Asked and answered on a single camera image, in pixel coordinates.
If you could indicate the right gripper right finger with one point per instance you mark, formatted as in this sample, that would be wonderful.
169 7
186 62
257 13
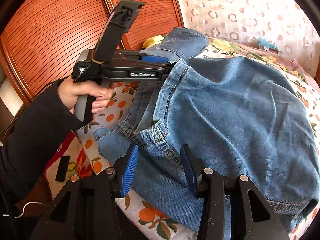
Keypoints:
251 215

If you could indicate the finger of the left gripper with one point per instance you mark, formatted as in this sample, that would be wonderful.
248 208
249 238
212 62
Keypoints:
154 59

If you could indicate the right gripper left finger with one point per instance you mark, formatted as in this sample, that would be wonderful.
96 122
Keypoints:
86 208

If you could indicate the light blue denim jeans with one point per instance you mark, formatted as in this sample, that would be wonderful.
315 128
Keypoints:
240 117

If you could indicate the person's left forearm black sleeve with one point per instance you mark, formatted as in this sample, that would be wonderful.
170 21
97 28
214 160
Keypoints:
39 132

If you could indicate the person's left hand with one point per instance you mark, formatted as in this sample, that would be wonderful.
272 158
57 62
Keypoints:
68 92

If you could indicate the yellow plush toy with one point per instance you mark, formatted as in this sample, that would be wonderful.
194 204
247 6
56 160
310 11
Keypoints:
152 41

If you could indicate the dark blue folded jeans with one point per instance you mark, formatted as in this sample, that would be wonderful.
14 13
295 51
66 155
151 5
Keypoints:
180 43

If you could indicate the orange print bed sheet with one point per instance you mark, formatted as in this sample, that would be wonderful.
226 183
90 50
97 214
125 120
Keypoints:
149 219

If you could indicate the wooden louvered wardrobe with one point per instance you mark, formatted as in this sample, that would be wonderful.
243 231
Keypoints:
44 38

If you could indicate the circle pattern sheer curtain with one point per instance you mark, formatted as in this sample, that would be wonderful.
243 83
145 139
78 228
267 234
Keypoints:
280 22

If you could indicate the cardboard box with blue items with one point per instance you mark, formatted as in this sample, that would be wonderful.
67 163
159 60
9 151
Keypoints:
267 46

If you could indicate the pink floral blanket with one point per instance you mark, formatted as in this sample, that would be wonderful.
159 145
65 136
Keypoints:
262 50

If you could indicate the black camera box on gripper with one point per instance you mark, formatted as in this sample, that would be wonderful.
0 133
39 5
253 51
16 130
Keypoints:
118 23

